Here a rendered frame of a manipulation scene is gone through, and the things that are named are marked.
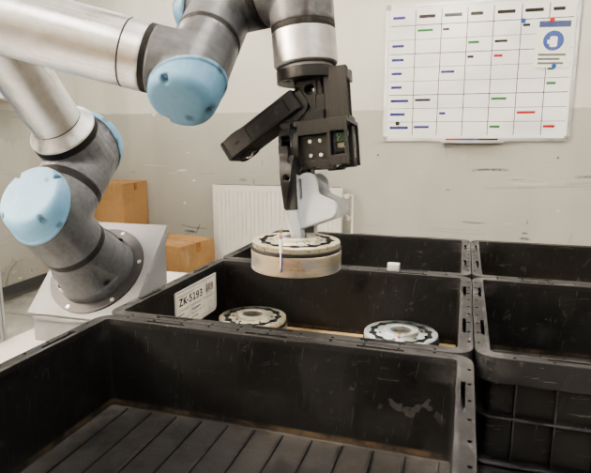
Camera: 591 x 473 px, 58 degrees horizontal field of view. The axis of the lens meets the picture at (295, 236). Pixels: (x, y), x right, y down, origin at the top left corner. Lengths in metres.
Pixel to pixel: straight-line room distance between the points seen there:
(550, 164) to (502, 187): 0.32
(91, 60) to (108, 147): 0.43
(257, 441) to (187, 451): 0.07
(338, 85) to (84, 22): 0.27
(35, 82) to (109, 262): 0.33
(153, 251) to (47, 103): 0.33
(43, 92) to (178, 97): 0.39
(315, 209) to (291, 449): 0.25
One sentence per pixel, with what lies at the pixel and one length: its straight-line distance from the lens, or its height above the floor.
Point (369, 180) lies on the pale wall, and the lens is 3.92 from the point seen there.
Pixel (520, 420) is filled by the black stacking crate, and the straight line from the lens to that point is 0.56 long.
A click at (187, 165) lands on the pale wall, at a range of 4.35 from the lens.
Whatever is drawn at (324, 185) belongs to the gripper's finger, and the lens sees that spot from 0.66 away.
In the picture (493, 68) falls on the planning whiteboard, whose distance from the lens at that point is 3.89.
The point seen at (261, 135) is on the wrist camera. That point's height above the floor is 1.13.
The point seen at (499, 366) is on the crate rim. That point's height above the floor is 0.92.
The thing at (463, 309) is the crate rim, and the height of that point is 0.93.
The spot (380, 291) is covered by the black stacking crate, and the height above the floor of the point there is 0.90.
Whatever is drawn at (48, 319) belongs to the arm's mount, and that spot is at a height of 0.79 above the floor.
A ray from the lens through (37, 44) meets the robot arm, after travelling 0.65.
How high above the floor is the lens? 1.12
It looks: 10 degrees down
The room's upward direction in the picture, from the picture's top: straight up
